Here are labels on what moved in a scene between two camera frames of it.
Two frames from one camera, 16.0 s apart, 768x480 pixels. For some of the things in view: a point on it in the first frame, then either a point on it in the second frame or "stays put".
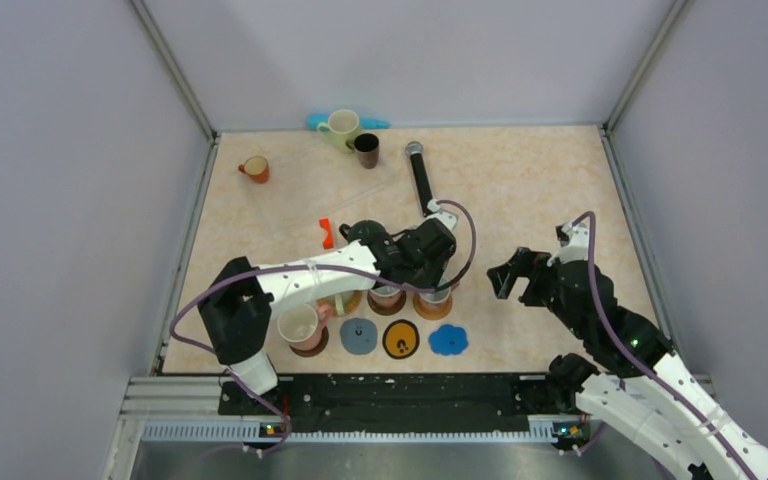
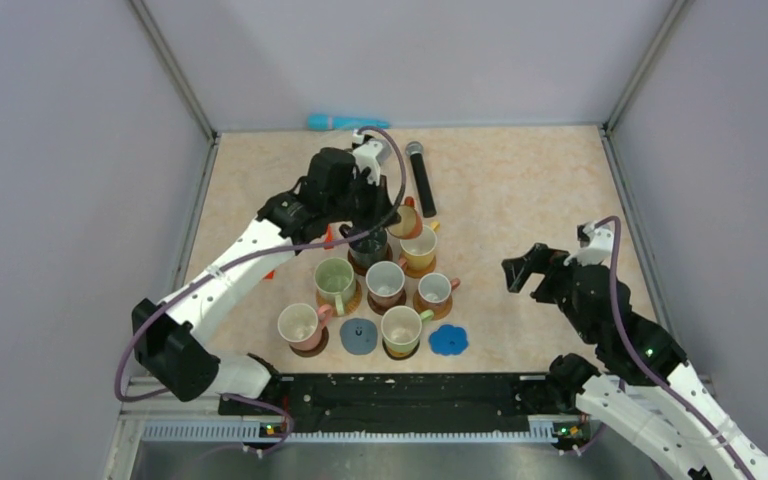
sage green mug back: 342,126 -> 401,327
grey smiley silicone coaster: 358,336 stays put
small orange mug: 257,168 -> 411,224
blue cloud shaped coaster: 448,340 stays put
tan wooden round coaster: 429,310 stays put
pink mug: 303,326 stays put
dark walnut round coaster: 386,310 stays put
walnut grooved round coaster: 307,353 stays put
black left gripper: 433,278 -> 380,201
